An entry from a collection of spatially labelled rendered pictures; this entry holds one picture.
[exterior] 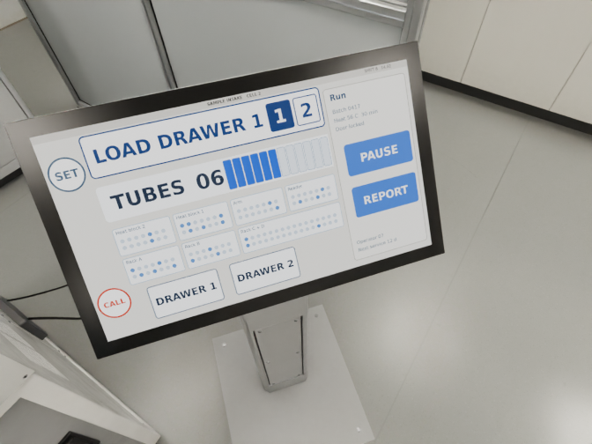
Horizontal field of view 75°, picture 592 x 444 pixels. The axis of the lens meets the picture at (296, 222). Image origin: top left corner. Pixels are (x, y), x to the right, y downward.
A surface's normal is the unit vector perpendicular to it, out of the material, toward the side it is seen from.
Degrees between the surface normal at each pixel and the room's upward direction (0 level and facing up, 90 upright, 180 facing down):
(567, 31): 90
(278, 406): 3
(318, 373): 5
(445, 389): 0
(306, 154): 50
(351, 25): 90
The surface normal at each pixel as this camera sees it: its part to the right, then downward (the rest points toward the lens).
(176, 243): 0.22, 0.20
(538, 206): -0.02, -0.59
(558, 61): -0.55, 0.68
